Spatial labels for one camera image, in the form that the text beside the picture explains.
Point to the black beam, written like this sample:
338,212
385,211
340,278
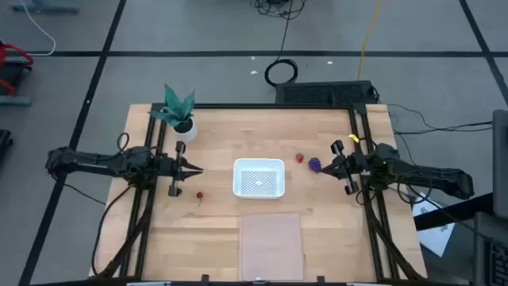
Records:
452,212

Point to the artificial plant in white pot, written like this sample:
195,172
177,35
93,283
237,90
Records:
186,131

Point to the black perforated equipment case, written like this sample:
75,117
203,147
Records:
325,93

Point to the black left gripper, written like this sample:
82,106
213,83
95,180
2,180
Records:
174,167

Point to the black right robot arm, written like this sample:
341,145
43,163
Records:
428,176

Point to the white perforated plastic basket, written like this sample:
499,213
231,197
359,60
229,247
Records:
259,182

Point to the translucent pinkish container lid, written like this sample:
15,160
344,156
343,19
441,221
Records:
272,246

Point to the red toy cherry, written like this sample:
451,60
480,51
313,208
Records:
199,195

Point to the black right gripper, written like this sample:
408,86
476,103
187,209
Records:
349,167

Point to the white paper sheet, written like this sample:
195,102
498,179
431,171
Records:
434,238

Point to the dark grey equipment case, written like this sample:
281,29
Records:
492,238

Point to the red and black cart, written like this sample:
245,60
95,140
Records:
12,73

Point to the black table clamp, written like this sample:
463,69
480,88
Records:
321,280
205,279

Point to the purple toy grape bunch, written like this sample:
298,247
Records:
314,165

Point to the red toy strawberry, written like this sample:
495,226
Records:
300,158

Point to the grey metal floor foot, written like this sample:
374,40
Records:
47,7

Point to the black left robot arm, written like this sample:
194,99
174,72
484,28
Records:
99,163

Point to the black aluminium table frame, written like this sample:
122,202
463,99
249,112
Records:
317,106

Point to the grey cabinet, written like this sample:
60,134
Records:
501,159

